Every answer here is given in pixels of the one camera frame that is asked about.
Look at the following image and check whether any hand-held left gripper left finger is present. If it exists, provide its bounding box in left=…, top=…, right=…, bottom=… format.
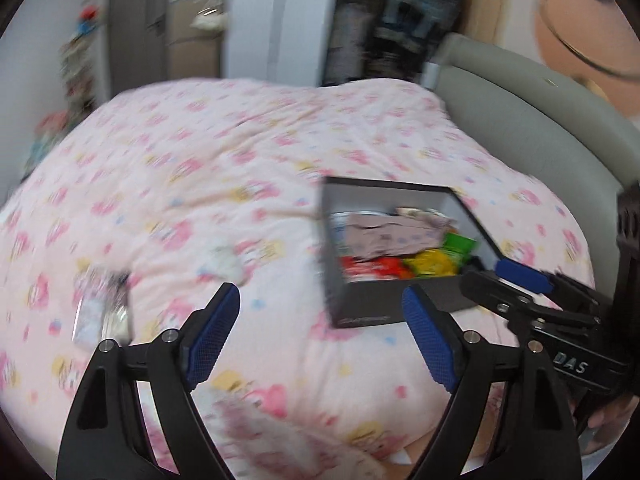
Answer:
left=56, top=282, right=242, bottom=480

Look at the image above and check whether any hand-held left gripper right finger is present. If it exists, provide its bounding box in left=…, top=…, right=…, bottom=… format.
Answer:
left=402, top=284, right=583, bottom=480

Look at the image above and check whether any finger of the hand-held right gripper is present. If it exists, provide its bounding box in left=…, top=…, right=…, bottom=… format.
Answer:
left=459, top=270, right=603, bottom=333
left=494, top=258, right=618, bottom=313

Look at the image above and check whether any vacuum-packed corn cob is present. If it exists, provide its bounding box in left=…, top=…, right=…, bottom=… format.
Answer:
left=402, top=232, right=478, bottom=278

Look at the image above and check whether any dark grey cardboard box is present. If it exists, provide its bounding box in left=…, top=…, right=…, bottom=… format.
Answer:
left=317, top=176, right=503, bottom=330

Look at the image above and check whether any clear phone case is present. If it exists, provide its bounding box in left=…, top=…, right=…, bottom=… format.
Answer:
left=72, top=262, right=133, bottom=348

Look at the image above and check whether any person's right hand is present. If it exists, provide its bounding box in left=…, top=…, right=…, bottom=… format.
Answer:
left=580, top=396, right=637, bottom=461

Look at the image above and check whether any small white plush toy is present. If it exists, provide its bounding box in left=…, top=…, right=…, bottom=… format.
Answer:
left=207, top=245, right=246, bottom=286

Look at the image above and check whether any colourful instant noodle package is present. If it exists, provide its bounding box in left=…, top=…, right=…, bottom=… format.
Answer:
left=330, top=212, right=416, bottom=281

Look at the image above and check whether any dusty pink cloth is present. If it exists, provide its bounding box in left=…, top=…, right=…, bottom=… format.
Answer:
left=345, top=210, right=451, bottom=261

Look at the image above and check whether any small cream card packet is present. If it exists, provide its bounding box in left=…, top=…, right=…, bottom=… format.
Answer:
left=395, top=205, right=451, bottom=228

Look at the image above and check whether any pink floral garment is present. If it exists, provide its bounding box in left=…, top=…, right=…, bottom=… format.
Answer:
left=210, top=395, right=391, bottom=480

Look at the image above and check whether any pink printed blanket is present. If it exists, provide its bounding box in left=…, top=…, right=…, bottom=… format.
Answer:
left=0, top=77, right=596, bottom=480

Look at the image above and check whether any round glass side table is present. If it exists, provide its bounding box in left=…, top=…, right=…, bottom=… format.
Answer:
left=545, top=0, right=640, bottom=81

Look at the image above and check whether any dark storage shelf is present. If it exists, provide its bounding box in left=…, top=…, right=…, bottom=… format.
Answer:
left=322, top=0, right=468, bottom=88

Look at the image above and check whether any small cluttered shelf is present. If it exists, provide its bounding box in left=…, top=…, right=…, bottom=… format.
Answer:
left=60, top=30, right=101, bottom=116

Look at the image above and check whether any grey door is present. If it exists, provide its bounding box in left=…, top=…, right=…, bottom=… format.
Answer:
left=107, top=0, right=173, bottom=106

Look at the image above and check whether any red blue toy figure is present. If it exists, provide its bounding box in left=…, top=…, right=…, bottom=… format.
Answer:
left=77, top=5, right=101, bottom=36

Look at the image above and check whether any grey padded bed frame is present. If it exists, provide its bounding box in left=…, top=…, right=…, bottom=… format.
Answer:
left=425, top=32, right=640, bottom=271

